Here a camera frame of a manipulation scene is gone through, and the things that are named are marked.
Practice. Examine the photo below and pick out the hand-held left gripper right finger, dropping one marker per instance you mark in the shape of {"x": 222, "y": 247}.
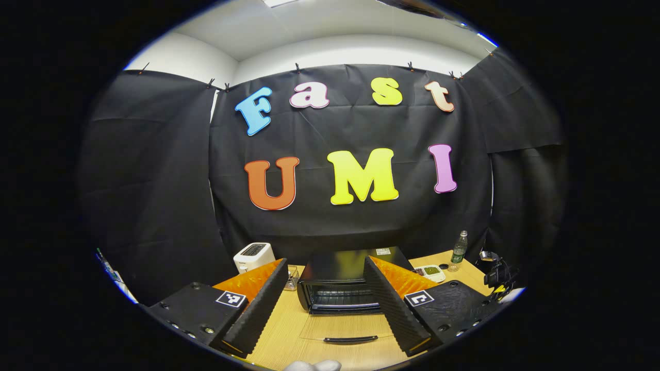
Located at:
{"x": 394, "y": 309}

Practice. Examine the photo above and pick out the white toaster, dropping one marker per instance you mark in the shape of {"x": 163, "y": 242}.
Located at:
{"x": 252, "y": 255}

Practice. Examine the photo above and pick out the small clear glass cup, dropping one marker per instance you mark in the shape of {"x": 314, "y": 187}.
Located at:
{"x": 293, "y": 281}

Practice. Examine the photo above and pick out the black electric oven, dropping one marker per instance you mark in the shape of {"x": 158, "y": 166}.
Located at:
{"x": 335, "y": 268}

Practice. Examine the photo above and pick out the black backdrop cloth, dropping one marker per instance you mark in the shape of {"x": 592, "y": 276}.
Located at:
{"x": 335, "y": 221}

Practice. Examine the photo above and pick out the small ceiling light panel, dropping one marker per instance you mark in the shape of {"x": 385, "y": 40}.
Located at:
{"x": 487, "y": 39}

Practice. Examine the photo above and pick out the large ceiling light panel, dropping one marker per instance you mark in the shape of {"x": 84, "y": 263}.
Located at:
{"x": 278, "y": 2}

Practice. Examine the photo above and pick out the clear green-label water bottle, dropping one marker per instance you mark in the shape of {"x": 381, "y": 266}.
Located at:
{"x": 458, "y": 252}

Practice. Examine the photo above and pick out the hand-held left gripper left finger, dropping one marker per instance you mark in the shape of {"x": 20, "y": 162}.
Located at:
{"x": 258, "y": 314}

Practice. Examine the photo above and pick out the white divided dish of beans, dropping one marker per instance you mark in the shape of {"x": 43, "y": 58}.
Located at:
{"x": 432, "y": 271}

